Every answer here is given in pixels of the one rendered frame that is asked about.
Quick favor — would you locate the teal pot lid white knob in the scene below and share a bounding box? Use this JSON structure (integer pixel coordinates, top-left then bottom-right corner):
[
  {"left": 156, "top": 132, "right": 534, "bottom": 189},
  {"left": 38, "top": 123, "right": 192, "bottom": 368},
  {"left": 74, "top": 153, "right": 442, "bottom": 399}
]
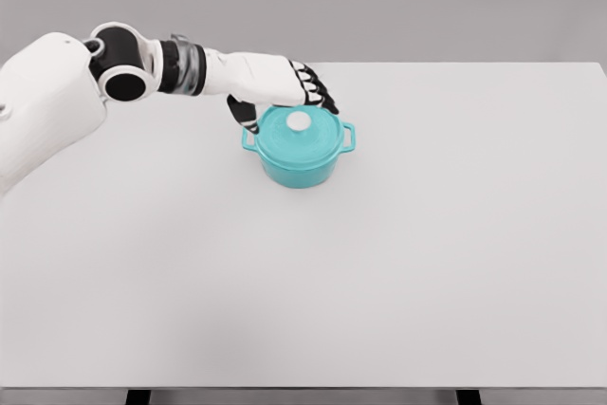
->
[{"left": 255, "top": 105, "right": 343, "bottom": 170}]

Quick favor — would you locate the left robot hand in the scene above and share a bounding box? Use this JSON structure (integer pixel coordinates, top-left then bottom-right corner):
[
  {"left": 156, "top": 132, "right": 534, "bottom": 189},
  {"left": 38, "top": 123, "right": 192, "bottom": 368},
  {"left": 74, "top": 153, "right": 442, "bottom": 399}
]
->
[{"left": 225, "top": 51, "right": 340, "bottom": 136}]

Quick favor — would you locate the teal pot with handles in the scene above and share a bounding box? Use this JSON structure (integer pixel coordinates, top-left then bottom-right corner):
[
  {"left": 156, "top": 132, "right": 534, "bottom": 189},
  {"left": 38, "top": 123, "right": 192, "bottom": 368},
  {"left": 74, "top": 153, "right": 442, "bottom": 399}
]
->
[{"left": 241, "top": 121, "right": 357, "bottom": 190}]

